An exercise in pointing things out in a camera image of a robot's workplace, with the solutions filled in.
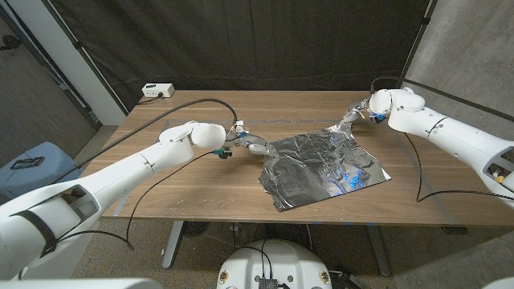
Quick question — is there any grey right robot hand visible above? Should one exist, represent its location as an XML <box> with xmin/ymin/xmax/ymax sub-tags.
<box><xmin>341</xmin><ymin>97</ymin><xmax>373</xmax><ymax>124</ymax></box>

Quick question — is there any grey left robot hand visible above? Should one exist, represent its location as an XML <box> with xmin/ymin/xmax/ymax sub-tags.
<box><xmin>225</xmin><ymin>131</ymin><xmax>279</xmax><ymax>158</ymax></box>

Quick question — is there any crinkled aluminum foil sheet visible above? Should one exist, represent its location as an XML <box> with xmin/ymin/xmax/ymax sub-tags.
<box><xmin>258</xmin><ymin>119</ymin><xmax>393</xmax><ymax>213</ymax></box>

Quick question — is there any grey tape outline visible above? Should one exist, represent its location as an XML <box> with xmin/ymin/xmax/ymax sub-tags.
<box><xmin>113</xmin><ymin>118</ymin><xmax>457</xmax><ymax>226</ymax></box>

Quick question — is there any black round fan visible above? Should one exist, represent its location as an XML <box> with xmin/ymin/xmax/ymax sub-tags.
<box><xmin>182</xmin><ymin>221</ymin><xmax>210</xmax><ymax>238</ymax></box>

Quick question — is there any black backdrop curtain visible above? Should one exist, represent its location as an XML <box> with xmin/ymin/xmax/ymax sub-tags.
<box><xmin>42</xmin><ymin>0</ymin><xmax>437</xmax><ymax>114</ymax></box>

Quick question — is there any black backdrop stand pole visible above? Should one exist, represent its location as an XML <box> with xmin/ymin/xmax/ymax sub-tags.
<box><xmin>39</xmin><ymin>0</ymin><xmax>130</xmax><ymax>116</ymax></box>
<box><xmin>397</xmin><ymin>0</ymin><xmax>439</xmax><ymax>88</ymax></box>

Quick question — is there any white power outlet box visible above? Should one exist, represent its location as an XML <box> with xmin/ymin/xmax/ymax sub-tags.
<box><xmin>141</xmin><ymin>83</ymin><xmax>176</xmax><ymax>99</ymax></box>

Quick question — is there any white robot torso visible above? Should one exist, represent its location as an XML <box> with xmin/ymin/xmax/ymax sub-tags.
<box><xmin>216</xmin><ymin>239</ymin><xmax>333</xmax><ymax>289</ymax></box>

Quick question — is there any white table leg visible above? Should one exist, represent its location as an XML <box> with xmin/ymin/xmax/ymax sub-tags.
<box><xmin>161</xmin><ymin>219</ymin><xmax>185</xmax><ymax>269</ymax></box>

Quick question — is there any grey table leg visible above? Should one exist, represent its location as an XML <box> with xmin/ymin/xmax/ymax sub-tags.
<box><xmin>365</xmin><ymin>224</ymin><xmax>393</xmax><ymax>277</ymax></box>

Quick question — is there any black floor device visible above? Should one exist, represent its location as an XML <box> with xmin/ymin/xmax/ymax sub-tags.
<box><xmin>328</xmin><ymin>267</ymin><xmax>365</xmax><ymax>289</ymax></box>

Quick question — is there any blue plastic case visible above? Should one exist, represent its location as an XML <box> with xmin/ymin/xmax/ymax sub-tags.
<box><xmin>0</xmin><ymin>140</ymin><xmax>84</xmax><ymax>201</ymax></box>

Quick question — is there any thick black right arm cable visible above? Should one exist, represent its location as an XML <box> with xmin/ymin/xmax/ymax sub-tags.
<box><xmin>369</xmin><ymin>75</ymin><xmax>514</xmax><ymax>123</ymax></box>

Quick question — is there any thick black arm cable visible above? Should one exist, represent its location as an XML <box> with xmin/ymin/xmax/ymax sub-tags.
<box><xmin>50</xmin><ymin>97</ymin><xmax>239</xmax><ymax>185</ymax></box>
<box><xmin>369</xmin><ymin>75</ymin><xmax>514</xmax><ymax>123</ymax></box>

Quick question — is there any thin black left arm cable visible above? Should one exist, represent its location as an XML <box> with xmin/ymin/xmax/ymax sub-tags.
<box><xmin>54</xmin><ymin>150</ymin><xmax>218</xmax><ymax>252</ymax></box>

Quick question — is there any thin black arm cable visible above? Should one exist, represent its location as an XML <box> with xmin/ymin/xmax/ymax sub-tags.
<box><xmin>403</xmin><ymin>132</ymin><xmax>514</xmax><ymax>204</ymax></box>
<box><xmin>54</xmin><ymin>150</ymin><xmax>218</xmax><ymax>252</ymax></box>

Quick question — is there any black torso cable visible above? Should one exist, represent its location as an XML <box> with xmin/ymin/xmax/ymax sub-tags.
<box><xmin>239</xmin><ymin>239</ymin><xmax>275</xmax><ymax>279</ymax></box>

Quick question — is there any black power cord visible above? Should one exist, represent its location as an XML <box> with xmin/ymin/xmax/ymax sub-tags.
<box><xmin>135</xmin><ymin>92</ymin><xmax>165</xmax><ymax>106</ymax></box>

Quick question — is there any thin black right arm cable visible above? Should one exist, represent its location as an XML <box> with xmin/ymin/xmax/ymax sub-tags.
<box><xmin>403</xmin><ymin>132</ymin><xmax>514</xmax><ymax>204</ymax></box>

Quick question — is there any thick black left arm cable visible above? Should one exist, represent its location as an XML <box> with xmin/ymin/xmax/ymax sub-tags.
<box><xmin>50</xmin><ymin>97</ymin><xmax>239</xmax><ymax>185</ymax></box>

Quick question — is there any black door handle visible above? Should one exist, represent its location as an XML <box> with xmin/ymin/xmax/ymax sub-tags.
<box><xmin>0</xmin><ymin>35</ymin><xmax>23</xmax><ymax>52</ymax></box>

